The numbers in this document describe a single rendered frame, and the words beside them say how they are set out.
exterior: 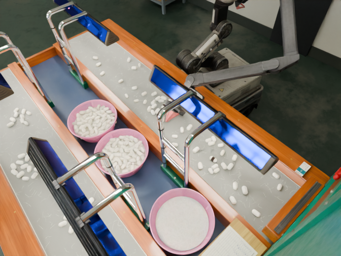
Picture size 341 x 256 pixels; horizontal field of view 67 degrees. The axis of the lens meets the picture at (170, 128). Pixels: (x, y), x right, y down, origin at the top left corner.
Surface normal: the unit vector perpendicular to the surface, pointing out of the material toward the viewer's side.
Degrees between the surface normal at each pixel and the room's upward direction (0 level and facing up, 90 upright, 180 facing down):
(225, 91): 0
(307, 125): 0
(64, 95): 0
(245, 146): 58
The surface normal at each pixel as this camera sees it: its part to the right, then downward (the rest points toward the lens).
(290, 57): -0.40, 0.04
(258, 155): -0.66, 0.14
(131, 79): -0.04, -0.60
